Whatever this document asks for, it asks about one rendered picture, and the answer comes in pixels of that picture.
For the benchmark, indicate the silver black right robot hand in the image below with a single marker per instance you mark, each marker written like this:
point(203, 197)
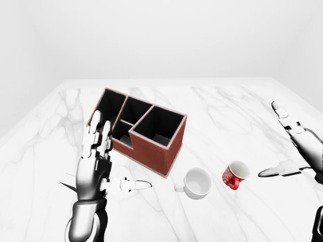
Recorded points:
point(301, 143)

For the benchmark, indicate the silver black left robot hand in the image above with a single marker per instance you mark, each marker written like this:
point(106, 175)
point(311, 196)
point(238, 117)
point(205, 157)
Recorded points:
point(87, 176)

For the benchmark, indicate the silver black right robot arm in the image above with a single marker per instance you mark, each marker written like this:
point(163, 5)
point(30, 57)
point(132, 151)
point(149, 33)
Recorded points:
point(318, 224)

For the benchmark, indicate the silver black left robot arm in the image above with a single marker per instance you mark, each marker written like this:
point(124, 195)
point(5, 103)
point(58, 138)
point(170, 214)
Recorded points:
point(82, 221)

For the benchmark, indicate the red-brown desk caddy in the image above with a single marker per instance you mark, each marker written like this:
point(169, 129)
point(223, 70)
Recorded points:
point(151, 141)

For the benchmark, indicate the red patterned mug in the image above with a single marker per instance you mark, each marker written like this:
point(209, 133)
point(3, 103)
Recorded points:
point(233, 175)

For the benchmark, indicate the white mug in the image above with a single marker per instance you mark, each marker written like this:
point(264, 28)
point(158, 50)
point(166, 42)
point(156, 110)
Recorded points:
point(198, 184)

